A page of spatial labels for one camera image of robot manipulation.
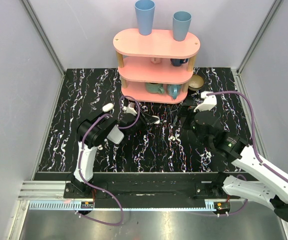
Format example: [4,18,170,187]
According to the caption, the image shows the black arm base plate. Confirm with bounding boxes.
[63,171,241,202]

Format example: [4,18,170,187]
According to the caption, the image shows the right orange connector board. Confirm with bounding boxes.
[215,202,230,211]

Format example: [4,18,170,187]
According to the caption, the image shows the left orange connector board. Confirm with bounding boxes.
[80,200,94,209]

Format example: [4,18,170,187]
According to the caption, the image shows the pink mug on shelf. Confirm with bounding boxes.
[151,57,162,64]

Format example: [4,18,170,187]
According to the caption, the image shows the white oval pebble case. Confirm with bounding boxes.
[102,103,114,113]

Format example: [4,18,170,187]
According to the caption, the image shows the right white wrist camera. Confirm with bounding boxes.
[194,91,217,113]

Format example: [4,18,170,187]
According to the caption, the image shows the brown ceramic bowl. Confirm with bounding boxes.
[188,74,204,92]

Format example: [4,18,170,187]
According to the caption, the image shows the teal glazed ceramic mug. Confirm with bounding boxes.
[145,82,165,94]

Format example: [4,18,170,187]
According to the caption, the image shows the pink three-tier wooden shelf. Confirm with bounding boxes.
[113,28,201,104]

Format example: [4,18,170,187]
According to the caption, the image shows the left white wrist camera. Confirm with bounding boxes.
[122,102,138,116]

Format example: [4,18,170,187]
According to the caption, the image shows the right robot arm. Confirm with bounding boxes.
[177,93,288,222]

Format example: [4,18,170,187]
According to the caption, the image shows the blue butterfly mug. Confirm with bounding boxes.
[167,84,181,100]

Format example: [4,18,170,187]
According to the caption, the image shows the dark blue mug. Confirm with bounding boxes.
[170,58,189,67]

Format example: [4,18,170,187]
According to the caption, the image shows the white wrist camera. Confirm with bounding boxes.
[122,102,138,116]
[194,91,217,113]

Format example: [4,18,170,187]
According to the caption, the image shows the left light blue cup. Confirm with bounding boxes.
[135,0,155,36]

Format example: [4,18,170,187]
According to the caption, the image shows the right light blue cup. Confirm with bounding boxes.
[173,11,192,42]

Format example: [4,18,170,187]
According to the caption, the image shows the orange connector board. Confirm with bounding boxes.
[80,200,94,209]
[215,202,230,211]

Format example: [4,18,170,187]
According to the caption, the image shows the light blue cup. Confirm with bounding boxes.
[173,11,192,42]
[135,0,155,36]

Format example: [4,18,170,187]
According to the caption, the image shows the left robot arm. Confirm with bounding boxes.
[67,112,160,198]

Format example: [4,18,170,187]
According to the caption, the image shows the white earbuds charging case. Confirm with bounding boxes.
[150,115,160,125]

